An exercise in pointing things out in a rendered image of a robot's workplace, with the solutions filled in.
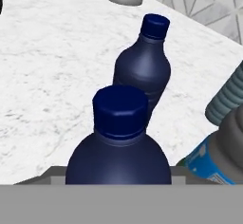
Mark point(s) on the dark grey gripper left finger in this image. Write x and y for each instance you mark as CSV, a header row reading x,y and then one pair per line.
x,y
47,176

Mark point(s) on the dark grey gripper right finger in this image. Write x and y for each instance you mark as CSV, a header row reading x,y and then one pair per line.
x,y
180,177

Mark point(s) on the grey bottle with blue label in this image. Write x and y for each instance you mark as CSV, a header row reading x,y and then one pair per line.
x,y
226,145

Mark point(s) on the dark blue plastic bottle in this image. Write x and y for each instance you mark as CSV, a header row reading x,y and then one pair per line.
x,y
144,66
117,158

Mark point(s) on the black round object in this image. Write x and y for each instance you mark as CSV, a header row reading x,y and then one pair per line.
x,y
1,2

